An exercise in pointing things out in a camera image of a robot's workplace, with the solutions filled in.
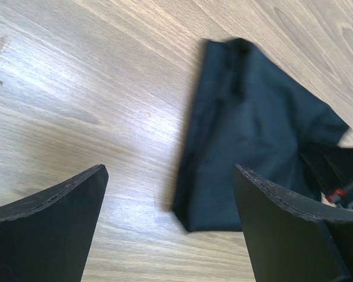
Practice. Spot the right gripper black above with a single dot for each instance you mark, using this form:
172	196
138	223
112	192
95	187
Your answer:
329	171

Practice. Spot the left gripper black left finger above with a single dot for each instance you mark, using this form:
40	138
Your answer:
47	235

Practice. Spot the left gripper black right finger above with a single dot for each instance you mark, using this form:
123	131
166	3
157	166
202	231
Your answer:
291	237

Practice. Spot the black t shirt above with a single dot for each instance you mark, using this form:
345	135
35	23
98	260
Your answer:
246	111

